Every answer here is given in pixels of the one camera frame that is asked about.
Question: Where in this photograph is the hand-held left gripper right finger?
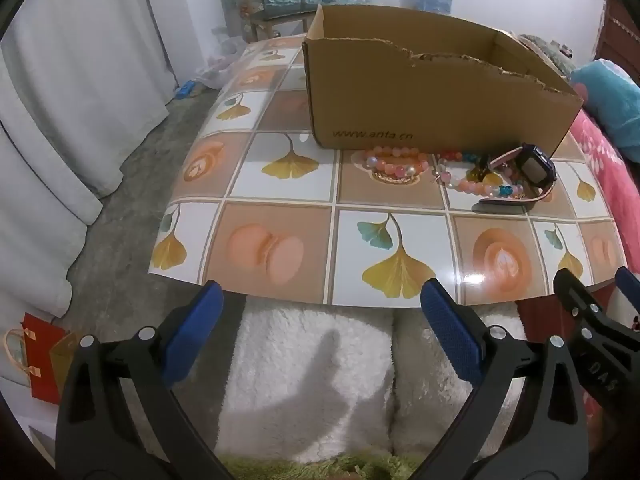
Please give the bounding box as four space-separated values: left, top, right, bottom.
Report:
415 277 591 480

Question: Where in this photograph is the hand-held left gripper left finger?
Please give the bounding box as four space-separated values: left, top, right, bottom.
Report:
55 280 236 480

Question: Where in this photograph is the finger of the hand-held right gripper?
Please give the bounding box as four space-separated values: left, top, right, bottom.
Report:
615 266 640 311
553 267 640 441

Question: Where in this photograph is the multicolour bead bracelet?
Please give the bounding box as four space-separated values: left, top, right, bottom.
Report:
432 150 526 200

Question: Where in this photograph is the pink smart watch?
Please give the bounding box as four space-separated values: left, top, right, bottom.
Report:
472 144 557 213

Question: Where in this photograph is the pink bead bracelet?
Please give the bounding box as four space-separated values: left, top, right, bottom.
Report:
361 145 431 181

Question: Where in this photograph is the brown cardboard box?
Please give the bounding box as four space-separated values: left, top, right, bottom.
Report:
301 4 585 157

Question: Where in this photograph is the pink floral blanket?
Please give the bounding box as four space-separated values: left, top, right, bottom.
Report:
517 107 640 343

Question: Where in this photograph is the ginkgo patterned table cover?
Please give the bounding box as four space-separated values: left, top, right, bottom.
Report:
147 35 628 308

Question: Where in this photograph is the red gift bag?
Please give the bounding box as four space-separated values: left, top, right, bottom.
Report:
4 312 76 406

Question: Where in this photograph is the green fleece garment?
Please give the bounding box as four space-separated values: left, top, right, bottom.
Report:
220 452 426 480

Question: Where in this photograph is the blue pillow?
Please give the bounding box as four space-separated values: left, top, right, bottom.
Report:
570 59 640 146

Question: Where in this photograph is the grey blanket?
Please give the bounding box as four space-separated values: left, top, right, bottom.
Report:
517 34 576 78

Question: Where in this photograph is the brown wooden door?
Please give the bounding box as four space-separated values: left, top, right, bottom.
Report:
597 0 640 81

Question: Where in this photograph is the white curtain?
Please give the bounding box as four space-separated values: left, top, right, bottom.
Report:
0 0 178 318

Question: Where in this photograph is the clear plastic bag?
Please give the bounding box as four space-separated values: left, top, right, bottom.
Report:
197 37 251 88

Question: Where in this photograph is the wooden chair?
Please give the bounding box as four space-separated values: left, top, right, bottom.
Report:
232 0 311 43

